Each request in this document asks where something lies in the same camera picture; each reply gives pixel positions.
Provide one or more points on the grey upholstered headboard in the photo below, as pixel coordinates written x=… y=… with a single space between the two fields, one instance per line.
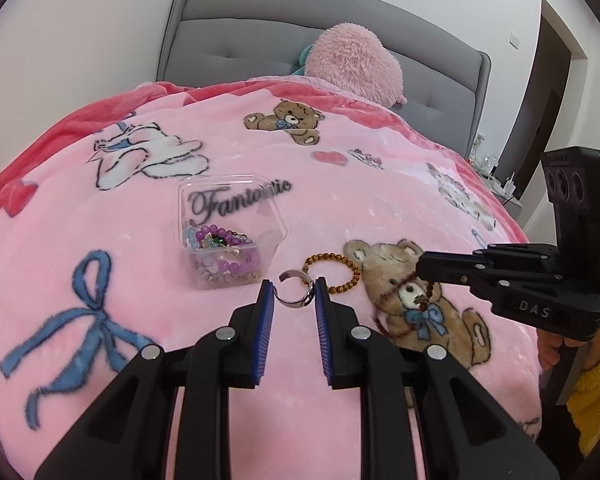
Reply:
x=240 y=40

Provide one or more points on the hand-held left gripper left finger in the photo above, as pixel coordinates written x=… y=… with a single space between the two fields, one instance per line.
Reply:
x=261 y=330

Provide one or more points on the clear glass globe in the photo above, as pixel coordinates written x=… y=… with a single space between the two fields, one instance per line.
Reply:
x=489 y=160

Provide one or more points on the yellow sleeved right forearm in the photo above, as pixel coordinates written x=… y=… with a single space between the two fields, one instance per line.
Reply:
x=597 y=395

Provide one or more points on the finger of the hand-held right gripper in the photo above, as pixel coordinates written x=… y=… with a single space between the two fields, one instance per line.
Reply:
x=455 y=260
x=480 y=282

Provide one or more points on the clear plastic box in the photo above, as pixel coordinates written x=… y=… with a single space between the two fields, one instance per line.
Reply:
x=260 y=215

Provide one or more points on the white wall switch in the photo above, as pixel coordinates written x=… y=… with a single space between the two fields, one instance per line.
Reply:
x=515 y=40

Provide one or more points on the teal plush toy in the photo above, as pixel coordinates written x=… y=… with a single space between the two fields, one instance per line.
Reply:
x=302 y=60

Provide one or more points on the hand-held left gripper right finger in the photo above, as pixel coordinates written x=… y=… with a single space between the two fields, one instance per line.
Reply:
x=326 y=330

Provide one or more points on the pink printed blanket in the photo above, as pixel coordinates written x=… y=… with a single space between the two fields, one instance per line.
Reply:
x=155 y=270

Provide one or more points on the dark door frame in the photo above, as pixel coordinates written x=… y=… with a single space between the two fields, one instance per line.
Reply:
x=535 y=110

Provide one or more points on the pink plush toy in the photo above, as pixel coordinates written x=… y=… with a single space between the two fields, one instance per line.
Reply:
x=350 y=60

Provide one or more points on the person's right hand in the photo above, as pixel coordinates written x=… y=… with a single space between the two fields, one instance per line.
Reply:
x=547 y=352

